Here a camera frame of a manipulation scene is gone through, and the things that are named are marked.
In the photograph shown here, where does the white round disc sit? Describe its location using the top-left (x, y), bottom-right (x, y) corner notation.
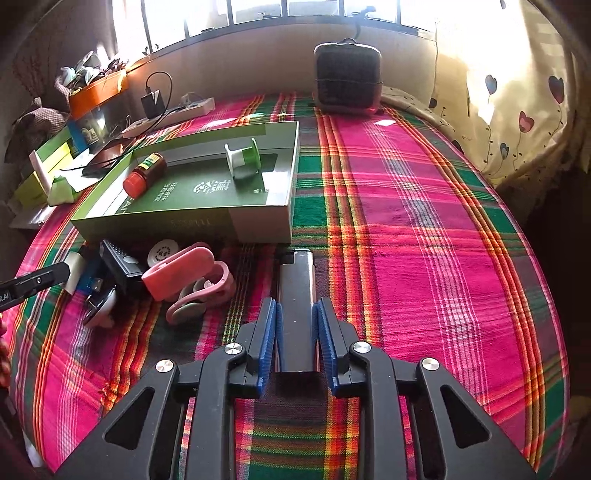
top-left (147, 239), bottom-right (186, 268)

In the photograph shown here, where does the white power strip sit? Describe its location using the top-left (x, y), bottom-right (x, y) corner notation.
top-left (121, 98), bottom-right (216, 137)

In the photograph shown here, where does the brown bottle with red cap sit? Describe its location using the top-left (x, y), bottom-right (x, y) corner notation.
top-left (122, 152), bottom-right (167, 197)

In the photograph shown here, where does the pink plastic hook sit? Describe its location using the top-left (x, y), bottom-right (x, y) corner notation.
top-left (198, 261), bottom-right (236, 306)

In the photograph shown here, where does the black charging cable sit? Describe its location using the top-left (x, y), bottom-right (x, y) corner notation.
top-left (144, 71), bottom-right (175, 121)

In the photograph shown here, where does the green and yellow carton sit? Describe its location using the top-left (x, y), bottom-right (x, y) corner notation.
top-left (7, 127), bottom-right (78, 209)

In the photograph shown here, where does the black flashlight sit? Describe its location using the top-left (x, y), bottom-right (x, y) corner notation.
top-left (98, 239), bottom-right (147, 296)

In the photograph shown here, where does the checked cloth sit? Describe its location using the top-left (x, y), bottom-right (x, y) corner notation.
top-left (10, 96), bottom-right (68, 163)

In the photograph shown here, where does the small dark space heater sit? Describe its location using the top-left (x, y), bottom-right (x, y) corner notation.
top-left (312, 39), bottom-right (384, 114)

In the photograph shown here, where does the blue small box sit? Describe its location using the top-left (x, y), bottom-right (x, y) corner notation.
top-left (67, 117), bottom-right (101, 151)

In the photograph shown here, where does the green cardboard box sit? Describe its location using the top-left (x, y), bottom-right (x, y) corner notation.
top-left (70, 121), bottom-right (301, 245)

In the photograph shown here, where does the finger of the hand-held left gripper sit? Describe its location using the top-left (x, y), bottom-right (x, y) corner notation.
top-left (0, 261), bottom-right (70, 298)

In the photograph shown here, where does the black smartphone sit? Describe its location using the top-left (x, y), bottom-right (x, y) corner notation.
top-left (82, 137), bottom-right (140, 177)

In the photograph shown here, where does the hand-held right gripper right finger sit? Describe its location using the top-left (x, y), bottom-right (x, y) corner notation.
top-left (311, 298), bottom-right (539, 480)

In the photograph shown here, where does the dried twig bunch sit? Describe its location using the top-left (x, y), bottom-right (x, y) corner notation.
top-left (11, 46), bottom-right (49, 100)

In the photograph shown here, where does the clutter of small plastic bits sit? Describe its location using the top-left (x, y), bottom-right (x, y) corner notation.
top-left (59, 50), bottom-right (127, 88)

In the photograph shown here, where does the pink clip case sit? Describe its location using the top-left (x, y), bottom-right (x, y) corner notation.
top-left (141, 242), bottom-right (214, 302)

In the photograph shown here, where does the plaid blanket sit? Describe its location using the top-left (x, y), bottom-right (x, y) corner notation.
top-left (9, 90), bottom-right (571, 480)

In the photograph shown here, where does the white plastic stand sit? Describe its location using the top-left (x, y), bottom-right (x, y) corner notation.
top-left (28, 150), bottom-right (55, 195)

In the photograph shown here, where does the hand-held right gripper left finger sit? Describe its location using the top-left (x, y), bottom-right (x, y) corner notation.
top-left (55, 298), bottom-right (283, 480)

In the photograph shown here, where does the silver black lighter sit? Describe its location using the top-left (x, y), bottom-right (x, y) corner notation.
top-left (276, 248), bottom-right (319, 374)

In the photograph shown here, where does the green and white spool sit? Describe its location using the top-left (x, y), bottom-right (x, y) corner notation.
top-left (224, 138), bottom-right (262, 182)

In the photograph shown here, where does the white plug charger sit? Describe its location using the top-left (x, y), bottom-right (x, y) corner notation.
top-left (64, 251), bottom-right (89, 295)

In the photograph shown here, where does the orange storage box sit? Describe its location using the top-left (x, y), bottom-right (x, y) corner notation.
top-left (68, 71), bottom-right (129, 117)

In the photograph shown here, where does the green tissue pack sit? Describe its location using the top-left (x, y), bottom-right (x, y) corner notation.
top-left (48, 178), bottom-right (77, 207)

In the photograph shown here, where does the blue transparent plastic case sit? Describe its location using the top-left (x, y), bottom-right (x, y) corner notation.
top-left (76, 258), bottom-right (106, 296)

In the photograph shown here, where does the heart print curtain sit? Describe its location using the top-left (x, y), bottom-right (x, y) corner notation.
top-left (427, 0), bottom-right (580, 188)

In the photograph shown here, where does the heater power cable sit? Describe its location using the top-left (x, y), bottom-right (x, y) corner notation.
top-left (339, 4), bottom-right (376, 45)

